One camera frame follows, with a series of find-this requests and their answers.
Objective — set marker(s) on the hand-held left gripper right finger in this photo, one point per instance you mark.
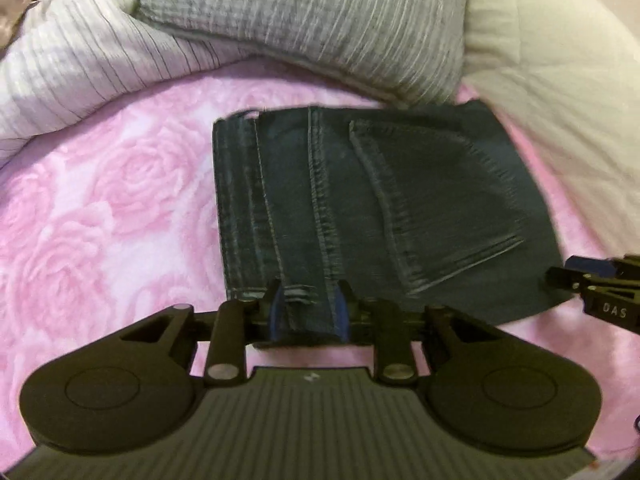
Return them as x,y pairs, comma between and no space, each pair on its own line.
342,310

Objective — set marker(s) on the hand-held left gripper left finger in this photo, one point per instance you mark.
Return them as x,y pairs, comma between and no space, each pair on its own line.
275,310

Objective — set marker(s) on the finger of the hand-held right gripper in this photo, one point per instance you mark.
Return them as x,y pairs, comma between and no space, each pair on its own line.
567,277
590,265

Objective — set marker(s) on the dark denim jeans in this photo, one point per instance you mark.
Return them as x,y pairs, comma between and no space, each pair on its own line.
380,200

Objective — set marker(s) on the pink floral blanket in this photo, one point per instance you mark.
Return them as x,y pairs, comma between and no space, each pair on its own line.
110,220

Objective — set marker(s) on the grey checked pillow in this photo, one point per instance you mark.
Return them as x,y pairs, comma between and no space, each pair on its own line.
325,20

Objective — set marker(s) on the striped white quilt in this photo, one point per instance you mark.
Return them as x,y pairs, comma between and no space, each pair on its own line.
85,60

